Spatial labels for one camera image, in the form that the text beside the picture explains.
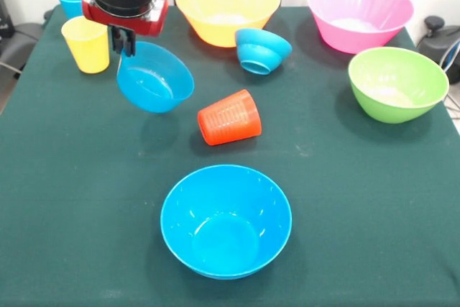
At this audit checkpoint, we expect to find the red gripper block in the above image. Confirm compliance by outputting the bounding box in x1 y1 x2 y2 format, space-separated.
81 0 170 58

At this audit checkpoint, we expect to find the medium translucent blue bowl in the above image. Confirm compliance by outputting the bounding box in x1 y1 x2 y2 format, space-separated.
116 40 196 114

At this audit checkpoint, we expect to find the red-orange plastic cup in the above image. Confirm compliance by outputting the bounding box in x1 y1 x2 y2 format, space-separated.
197 88 262 147

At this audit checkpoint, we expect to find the small cyan plastic bowl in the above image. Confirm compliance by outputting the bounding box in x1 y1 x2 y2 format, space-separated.
234 27 293 75

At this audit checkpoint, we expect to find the large blue plastic bowl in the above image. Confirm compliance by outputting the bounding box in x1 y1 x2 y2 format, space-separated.
160 164 293 280

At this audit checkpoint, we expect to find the yellow plastic cup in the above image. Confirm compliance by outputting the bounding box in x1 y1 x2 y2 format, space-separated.
60 15 110 74

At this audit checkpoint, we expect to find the orange plastic bowl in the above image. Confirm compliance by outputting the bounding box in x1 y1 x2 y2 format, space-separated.
175 0 282 48

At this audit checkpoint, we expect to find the dark green tablecloth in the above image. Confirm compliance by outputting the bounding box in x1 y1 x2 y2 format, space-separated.
0 4 460 307

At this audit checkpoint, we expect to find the magenta pink plastic bowl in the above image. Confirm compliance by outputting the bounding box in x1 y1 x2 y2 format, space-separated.
307 0 415 55

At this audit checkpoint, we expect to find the lime green plastic bowl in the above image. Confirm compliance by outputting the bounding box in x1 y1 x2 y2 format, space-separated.
347 46 450 124

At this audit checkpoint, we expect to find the gray pedestal foot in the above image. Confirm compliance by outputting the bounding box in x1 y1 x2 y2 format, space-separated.
416 15 460 83
0 21 47 70

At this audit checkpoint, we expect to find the tangle of floor cables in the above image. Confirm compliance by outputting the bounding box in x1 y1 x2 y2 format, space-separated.
440 39 460 114

